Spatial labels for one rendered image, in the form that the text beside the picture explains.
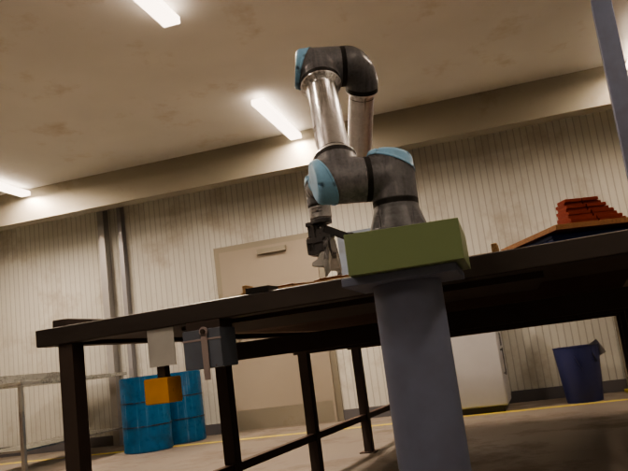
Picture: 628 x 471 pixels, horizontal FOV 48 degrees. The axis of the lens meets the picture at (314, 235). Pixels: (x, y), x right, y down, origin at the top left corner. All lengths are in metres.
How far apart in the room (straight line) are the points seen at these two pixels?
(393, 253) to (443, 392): 0.34
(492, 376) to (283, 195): 3.22
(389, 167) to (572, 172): 6.36
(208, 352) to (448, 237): 0.92
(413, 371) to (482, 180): 6.42
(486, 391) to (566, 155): 2.72
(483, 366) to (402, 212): 5.38
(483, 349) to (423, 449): 5.37
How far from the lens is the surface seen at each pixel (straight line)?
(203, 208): 8.75
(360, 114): 2.12
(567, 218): 2.92
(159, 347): 2.33
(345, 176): 1.74
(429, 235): 1.60
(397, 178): 1.76
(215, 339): 2.19
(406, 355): 1.68
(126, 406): 7.67
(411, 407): 1.69
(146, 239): 9.04
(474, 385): 7.06
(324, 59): 2.03
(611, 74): 4.10
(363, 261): 1.62
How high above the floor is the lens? 0.69
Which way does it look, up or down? 10 degrees up
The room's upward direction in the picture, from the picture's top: 7 degrees counter-clockwise
